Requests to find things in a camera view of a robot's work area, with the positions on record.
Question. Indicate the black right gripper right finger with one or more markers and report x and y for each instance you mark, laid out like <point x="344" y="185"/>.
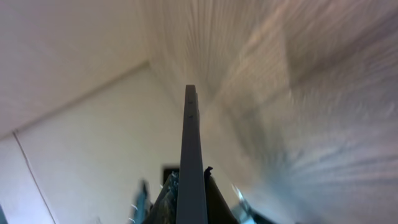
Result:
<point x="218" y="211"/>

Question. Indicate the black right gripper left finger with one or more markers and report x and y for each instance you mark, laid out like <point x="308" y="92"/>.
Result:
<point x="164" y="209"/>

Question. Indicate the Samsung Galaxy smartphone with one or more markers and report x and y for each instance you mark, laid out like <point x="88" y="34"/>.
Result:
<point x="191" y="203"/>

